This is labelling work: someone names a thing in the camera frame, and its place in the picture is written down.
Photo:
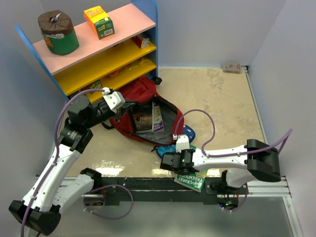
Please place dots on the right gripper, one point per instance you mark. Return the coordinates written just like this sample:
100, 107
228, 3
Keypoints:
176, 153

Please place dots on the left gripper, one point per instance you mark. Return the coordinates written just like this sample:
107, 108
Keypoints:
119, 112

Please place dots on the Tale of Two Cities book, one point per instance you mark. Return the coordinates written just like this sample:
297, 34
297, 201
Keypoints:
143, 118

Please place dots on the green Treehouse book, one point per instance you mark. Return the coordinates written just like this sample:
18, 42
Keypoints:
193, 181

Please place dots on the purple Treehouse book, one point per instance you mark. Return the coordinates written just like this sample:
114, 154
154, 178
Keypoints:
157, 118

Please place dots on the red backpack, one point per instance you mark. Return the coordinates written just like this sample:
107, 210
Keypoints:
143, 91

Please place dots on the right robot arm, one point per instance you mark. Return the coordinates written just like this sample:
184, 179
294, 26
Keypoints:
253, 161

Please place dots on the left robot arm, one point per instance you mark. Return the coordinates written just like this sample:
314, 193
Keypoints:
41, 208

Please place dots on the blue dinosaur pencil case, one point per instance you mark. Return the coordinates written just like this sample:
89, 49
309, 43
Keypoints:
161, 150

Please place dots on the green sponge box upper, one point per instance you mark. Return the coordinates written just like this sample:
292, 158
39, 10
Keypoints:
95, 85

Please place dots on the colourful shelf unit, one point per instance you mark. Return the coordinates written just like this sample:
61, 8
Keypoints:
115, 61

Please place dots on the red white box on shelf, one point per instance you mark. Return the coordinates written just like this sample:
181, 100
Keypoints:
141, 40

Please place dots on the orange green sponge box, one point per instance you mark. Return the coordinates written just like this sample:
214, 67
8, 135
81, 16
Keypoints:
99, 21

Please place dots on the green brown wrapped roll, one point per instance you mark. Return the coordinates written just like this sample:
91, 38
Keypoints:
58, 32

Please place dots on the small pink card box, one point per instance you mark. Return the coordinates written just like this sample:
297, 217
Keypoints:
231, 67

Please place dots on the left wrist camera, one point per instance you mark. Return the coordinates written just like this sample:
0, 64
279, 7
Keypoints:
114, 100

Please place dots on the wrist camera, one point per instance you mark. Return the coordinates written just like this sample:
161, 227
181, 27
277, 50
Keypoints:
182, 143
114, 100

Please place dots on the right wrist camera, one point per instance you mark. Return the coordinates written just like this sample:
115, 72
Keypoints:
182, 143

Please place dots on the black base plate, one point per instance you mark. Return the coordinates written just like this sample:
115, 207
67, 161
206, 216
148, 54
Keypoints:
164, 190

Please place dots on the aluminium rail frame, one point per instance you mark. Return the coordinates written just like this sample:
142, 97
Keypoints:
218, 106

